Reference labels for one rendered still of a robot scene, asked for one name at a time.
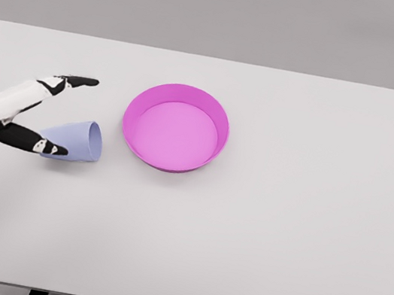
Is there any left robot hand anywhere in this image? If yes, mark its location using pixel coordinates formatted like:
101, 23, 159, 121
0, 62, 101, 163

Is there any lavender cup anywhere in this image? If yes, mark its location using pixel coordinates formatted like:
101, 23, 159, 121
35, 111, 108, 169

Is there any pink round plate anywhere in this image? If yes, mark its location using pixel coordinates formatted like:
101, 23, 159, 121
115, 74, 237, 182

